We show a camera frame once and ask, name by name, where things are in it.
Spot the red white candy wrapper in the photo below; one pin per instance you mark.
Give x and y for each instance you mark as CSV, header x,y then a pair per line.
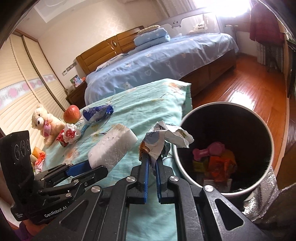
x,y
69,135

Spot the white foam block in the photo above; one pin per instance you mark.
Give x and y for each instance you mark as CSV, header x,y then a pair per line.
x,y
111,148

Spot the silver foil mat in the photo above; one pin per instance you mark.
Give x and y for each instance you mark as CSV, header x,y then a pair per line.
x,y
261,198

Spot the grey bed guard rail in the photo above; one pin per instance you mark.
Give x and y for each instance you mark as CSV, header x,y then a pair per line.
x,y
183,23

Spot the grey round trash bin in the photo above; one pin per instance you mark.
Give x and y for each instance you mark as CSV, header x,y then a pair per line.
x,y
232,150

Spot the wooden headboard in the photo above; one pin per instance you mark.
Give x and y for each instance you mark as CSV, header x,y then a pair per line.
x,y
107,49

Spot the cream teddy bear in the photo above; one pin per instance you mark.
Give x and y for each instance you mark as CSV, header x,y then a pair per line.
x,y
48,125

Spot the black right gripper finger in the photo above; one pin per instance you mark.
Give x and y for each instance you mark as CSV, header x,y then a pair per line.
x,y
94,175

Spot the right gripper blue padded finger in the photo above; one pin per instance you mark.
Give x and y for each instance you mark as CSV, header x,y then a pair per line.
x,y
158,171
143,178

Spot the blue white snack bag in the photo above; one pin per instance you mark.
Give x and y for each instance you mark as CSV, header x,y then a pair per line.
x,y
97,113

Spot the red apple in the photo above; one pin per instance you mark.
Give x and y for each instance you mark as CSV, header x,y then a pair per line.
x,y
71,114

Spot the white plush toy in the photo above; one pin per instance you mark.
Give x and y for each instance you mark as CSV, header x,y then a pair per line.
x,y
199,29

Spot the cream louvered wardrobe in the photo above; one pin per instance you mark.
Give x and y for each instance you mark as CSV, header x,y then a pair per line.
x,y
26,81

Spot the printed paper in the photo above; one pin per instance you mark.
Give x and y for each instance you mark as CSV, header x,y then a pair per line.
x,y
157,141

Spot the dark red curtain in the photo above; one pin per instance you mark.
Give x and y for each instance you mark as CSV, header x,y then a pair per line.
x,y
264,27

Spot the framed photo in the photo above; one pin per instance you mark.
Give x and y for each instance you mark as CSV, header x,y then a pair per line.
x,y
76,81

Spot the folded blue quilt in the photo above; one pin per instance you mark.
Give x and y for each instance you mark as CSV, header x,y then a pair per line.
x,y
149,36

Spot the pink dumbbell toy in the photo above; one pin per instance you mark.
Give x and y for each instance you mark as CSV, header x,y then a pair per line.
x,y
214,149

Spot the red snack wrappers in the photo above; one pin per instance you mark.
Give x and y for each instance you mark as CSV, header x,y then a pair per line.
x,y
220,168

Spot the blue floral bed cover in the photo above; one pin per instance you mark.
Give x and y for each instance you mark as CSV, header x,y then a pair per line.
x,y
173,59

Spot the teal floral bedsheet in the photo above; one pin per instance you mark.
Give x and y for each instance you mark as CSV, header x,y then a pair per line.
x,y
139,109

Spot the orange toy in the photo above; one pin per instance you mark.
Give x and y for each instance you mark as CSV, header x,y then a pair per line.
x,y
37,152

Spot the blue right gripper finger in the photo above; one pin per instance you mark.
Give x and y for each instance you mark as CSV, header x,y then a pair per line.
x,y
78,169

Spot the dark wooden nightstand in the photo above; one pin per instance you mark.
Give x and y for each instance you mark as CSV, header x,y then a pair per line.
x,y
76,97

